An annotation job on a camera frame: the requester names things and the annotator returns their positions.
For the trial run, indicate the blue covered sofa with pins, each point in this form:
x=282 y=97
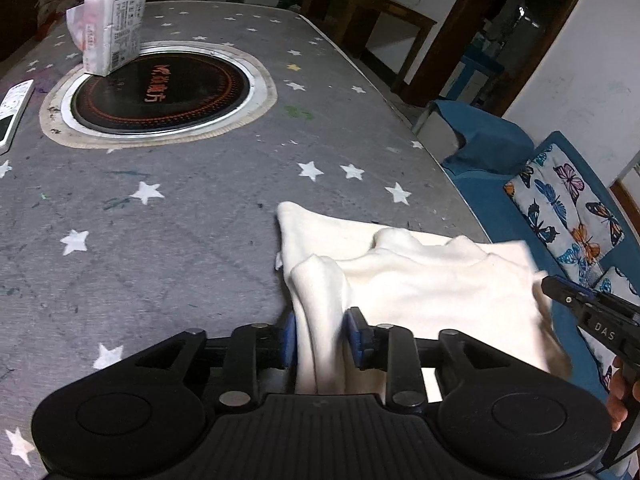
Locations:
x=480 y=190

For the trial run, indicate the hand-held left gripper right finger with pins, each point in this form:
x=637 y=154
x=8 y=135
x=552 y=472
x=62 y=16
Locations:
x=356 y=345

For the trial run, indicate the white garment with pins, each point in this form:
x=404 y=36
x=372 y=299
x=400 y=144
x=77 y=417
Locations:
x=440 y=295

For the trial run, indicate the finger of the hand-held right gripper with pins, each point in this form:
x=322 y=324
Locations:
x=562 y=290

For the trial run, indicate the wooden dining table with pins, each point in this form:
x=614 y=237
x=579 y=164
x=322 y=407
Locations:
x=370 y=10

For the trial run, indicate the white tissue packet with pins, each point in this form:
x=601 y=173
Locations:
x=112 y=30

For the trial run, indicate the white remote control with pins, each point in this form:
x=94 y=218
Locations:
x=11 y=110

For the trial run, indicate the person's right hand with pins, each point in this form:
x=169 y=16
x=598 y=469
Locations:
x=620 y=400

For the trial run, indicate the blue side table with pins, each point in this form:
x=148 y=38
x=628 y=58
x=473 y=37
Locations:
x=475 y=72

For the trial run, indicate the butterfly print pillow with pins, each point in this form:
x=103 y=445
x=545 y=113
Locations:
x=617 y=282
x=565 y=200

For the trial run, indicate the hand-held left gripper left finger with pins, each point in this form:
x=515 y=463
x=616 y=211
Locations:
x=288 y=347

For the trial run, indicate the round black induction cooker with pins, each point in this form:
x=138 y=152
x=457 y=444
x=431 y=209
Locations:
x=165 y=92

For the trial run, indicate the grey star-print tablecloth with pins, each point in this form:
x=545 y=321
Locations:
x=200 y=220

